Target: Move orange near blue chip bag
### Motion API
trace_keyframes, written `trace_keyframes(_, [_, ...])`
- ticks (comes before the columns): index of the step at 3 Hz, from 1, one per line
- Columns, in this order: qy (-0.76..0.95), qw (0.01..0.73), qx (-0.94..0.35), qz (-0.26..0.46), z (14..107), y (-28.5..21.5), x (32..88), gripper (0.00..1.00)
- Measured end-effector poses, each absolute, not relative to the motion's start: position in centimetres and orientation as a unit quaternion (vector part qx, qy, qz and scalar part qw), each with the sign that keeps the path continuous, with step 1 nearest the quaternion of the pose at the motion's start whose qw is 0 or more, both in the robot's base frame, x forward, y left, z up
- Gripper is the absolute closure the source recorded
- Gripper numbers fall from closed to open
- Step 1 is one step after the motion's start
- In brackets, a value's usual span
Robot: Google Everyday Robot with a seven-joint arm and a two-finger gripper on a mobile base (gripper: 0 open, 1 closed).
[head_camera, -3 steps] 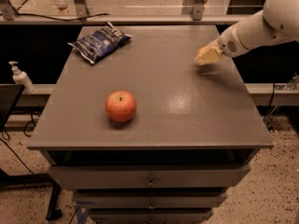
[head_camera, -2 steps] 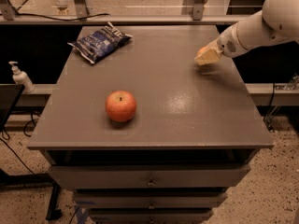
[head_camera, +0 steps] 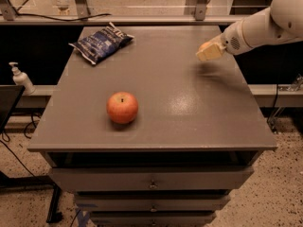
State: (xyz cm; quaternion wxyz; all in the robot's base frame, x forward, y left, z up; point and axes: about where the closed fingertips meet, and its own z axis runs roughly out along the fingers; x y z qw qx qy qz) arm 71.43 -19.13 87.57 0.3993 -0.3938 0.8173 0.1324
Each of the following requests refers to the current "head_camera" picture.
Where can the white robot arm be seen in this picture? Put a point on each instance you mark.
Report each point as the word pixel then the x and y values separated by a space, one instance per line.
pixel 281 23

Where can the small orange fruit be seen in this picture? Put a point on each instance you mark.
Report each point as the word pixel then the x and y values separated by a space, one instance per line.
pixel 204 46

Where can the white pump dispenser bottle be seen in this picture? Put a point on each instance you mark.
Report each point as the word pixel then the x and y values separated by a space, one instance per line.
pixel 21 78

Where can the blue chip bag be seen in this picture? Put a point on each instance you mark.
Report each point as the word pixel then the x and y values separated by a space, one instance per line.
pixel 102 44

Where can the black floor stand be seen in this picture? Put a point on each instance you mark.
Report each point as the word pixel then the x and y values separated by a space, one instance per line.
pixel 31 185

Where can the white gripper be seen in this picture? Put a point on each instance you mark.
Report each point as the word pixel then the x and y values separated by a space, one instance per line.
pixel 232 40

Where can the red apple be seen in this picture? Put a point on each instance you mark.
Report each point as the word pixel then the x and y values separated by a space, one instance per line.
pixel 122 107

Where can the grey drawer cabinet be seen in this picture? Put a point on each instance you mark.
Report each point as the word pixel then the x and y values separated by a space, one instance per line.
pixel 195 138

